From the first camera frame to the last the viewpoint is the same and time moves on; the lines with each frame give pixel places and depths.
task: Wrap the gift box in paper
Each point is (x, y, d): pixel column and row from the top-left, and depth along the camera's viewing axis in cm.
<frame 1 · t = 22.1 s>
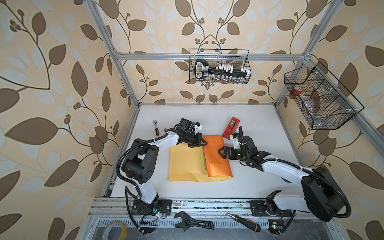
left hand: (208, 142, 86), fingers closed
right hand: (224, 153, 87), fingers open
yellow orange wrapping paper: (187, 164, 92), on the table
red tape dispenser: (231, 128, 104), point 4 cm above the table
small red-handled ratchet wrench: (155, 123, 110), on the table

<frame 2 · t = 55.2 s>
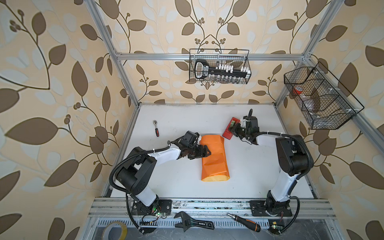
left hand: (208, 153, 87), fingers open
right hand: (228, 128, 98), fingers closed
yellow orange wrapping paper: (215, 166, 82), point 9 cm above the table
the other named things where they were.

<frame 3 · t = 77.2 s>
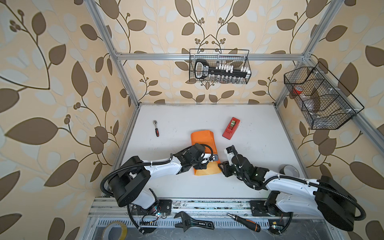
left hand: (205, 151, 87), fingers open
right hand: (220, 165, 83), fingers open
yellow orange wrapping paper: (207, 137, 95), point 7 cm above the table
the other named things where they were.

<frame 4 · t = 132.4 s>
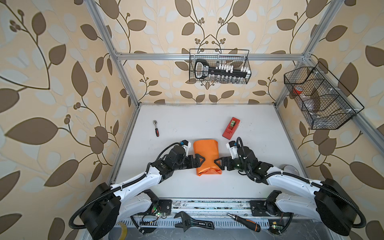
left hand: (201, 159, 80), fingers open
right hand: (220, 161, 82), fingers open
yellow orange wrapping paper: (209, 149, 92), point 5 cm above the table
the other named things where they were.

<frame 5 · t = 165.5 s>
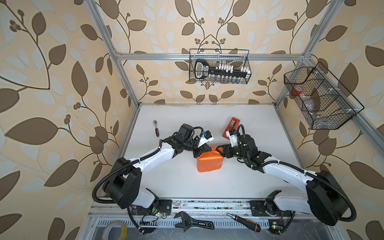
left hand: (211, 147, 79), fingers closed
right hand: (219, 148, 83), fingers open
